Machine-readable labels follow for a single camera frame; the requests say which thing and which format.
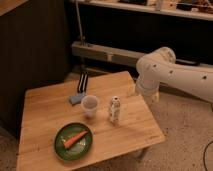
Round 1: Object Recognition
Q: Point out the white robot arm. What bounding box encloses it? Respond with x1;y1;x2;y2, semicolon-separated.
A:
135;47;213;104

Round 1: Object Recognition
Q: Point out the translucent plastic cup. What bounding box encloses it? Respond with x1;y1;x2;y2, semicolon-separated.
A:
81;95;99;118

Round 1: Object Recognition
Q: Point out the blue sponge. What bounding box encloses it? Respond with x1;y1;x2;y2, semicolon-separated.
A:
69;92;86;105

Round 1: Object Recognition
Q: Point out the long grey case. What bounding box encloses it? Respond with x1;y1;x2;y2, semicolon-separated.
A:
71;40;213;69

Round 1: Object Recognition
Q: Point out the wooden table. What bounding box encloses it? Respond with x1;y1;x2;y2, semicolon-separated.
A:
16;71;165;171

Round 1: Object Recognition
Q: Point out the orange carrot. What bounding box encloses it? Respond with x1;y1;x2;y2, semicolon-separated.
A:
64;131;87;149

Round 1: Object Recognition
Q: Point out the green round plate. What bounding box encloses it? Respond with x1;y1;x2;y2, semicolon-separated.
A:
54;123;93;161

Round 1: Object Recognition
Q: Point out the dark cabinet with wooden top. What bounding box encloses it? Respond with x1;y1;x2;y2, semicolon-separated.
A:
0;0;69;137

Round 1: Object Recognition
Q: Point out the metal vertical pole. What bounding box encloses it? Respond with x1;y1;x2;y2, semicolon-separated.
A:
75;0;85;45

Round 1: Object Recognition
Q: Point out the cluttered white shelf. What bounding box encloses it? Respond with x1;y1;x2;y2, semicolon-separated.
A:
69;0;213;21

